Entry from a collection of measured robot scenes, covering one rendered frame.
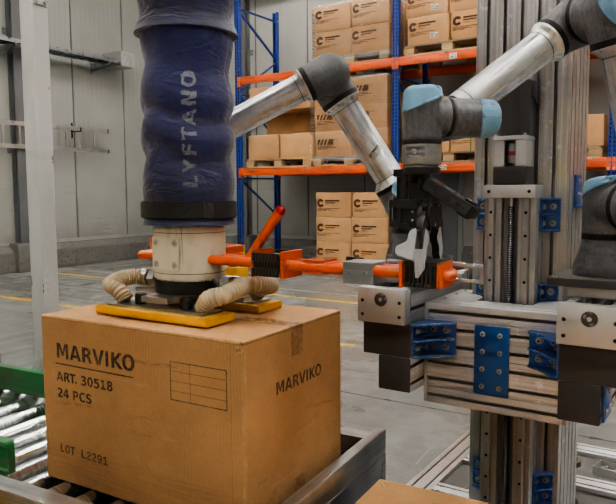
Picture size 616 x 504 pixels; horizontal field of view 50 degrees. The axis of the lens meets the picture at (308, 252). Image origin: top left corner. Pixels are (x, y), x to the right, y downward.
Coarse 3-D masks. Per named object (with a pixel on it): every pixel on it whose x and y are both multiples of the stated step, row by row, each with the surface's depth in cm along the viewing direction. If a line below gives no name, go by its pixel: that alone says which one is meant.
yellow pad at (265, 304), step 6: (252, 300) 160; (258, 300) 160; (264, 300) 162; (270, 300) 163; (276, 300) 163; (222, 306) 161; (228, 306) 160; (234, 306) 159; (240, 306) 158; (246, 306) 157; (252, 306) 157; (258, 306) 156; (264, 306) 157; (270, 306) 160; (276, 306) 162; (252, 312) 157; (258, 312) 156
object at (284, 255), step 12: (252, 252) 144; (264, 252) 148; (276, 252) 151; (288, 252) 143; (300, 252) 147; (252, 264) 145; (264, 264) 143; (276, 264) 142; (252, 276) 145; (264, 276) 143; (276, 276) 141; (288, 276) 143
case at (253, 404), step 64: (64, 320) 154; (128, 320) 150; (256, 320) 149; (320, 320) 154; (64, 384) 156; (128, 384) 145; (192, 384) 136; (256, 384) 132; (320, 384) 155; (64, 448) 158; (128, 448) 147; (192, 448) 137; (256, 448) 133; (320, 448) 156
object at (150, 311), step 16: (112, 304) 156; (128, 304) 155; (144, 304) 155; (160, 304) 155; (176, 304) 155; (192, 304) 148; (160, 320) 146; (176, 320) 144; (192, 320) 141; (208, 320) 140; (224, 320) 144
